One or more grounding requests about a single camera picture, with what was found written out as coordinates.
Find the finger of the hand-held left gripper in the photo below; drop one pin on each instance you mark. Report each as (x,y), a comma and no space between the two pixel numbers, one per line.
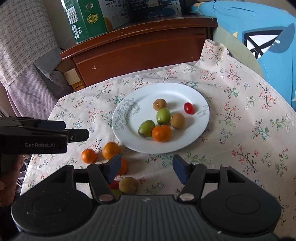
(77,135)
(50,125)

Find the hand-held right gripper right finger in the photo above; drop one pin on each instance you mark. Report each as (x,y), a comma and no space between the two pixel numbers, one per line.
(180,169)

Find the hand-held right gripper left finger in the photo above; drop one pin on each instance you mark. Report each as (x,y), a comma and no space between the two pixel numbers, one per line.
(113,168)

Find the orange mandarin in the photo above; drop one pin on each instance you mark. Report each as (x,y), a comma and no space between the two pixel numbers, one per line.
(161,133)
(88,156)
(123,166)
(110,150)

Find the red cherry tomato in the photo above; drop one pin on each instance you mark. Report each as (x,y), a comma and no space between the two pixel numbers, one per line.
(188,108)
(113,185)

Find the brown kiwi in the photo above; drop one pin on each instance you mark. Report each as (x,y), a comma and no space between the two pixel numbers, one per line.
(177,120)
(128,185)
(159,104)

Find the green jujube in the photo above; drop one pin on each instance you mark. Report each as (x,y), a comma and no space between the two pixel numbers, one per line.
(146,128)
(163,116)
(116,194)

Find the white plate with line drawing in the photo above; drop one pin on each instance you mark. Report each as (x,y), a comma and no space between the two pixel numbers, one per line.
(180,92)

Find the person's left hand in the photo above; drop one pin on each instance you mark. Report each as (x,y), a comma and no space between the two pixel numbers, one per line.
(8,187)

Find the small cardboard box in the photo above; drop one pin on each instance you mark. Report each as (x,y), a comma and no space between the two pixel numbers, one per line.
(74,78)

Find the floral tablecloth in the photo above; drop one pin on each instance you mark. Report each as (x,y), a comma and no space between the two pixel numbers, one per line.
(242,115)

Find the beige checked curtain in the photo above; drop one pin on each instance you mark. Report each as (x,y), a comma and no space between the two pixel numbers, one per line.
(23,34)

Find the brown wooden nightstand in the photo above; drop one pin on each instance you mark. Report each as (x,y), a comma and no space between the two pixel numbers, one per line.
(138,53)

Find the green carton box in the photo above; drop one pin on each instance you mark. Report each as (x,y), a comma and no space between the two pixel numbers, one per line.
(92,18)

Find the pale green cushion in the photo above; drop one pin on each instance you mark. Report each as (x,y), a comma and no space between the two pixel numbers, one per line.
(231,46)

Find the dark blue box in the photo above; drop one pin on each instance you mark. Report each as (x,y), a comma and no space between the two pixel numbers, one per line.
(150,9)

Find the blue shark plush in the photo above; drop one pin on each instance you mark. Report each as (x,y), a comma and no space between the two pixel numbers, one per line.
(242,20)

